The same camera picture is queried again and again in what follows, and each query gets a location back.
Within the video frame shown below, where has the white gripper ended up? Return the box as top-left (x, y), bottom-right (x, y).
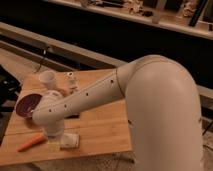
top-left (43, 124), bottom-right (64, 150)

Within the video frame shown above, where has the white sponge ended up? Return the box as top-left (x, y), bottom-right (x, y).
top-left (60, 133), bottom-right (80, 148)

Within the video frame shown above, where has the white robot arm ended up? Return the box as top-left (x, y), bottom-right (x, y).
top-left (33, 55), bottom-right (204, 171)

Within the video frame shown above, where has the white ceramic cup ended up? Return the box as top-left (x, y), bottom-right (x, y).
top-left (38, 70), bottom-right (57, 90)

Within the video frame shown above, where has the orange carrot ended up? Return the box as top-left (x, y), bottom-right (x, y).
top-left (17, 134), bottom-right (46, 152)

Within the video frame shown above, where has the maroon bowl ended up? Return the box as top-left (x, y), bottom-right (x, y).
top-left (15, 93), bottom-right (42, 118)

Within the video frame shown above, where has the wooden table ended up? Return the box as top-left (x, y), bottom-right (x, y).
top-left (0, 68), bottom-right (134, 167)

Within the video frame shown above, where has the black cable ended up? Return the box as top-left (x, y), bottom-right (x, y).
top-left (33, 46), bottom-right (52, 74)

